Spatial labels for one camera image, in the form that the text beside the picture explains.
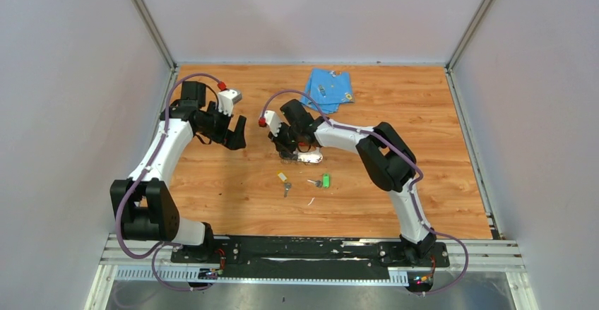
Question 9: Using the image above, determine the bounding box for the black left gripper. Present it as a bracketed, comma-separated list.
[197, 102, 245, 150]

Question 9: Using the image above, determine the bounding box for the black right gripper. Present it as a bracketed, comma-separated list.
[269, 121, 302, 155]

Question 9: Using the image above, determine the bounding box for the metal keyring plate with spring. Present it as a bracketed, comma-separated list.
[279, 148, 324, 165]

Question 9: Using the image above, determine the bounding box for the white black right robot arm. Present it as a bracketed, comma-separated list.
[259, 100, 437, 266]

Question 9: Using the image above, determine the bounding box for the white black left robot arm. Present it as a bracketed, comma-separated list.
[109, 81, 247, 263]

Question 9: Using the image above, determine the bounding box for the blue folded cloth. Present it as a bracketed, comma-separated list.
[304, 68, 355, 114]

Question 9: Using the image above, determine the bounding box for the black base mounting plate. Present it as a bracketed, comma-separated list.
[171, 235, 450, 280]

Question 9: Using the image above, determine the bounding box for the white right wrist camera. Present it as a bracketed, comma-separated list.
[258, 110, 282, 137]

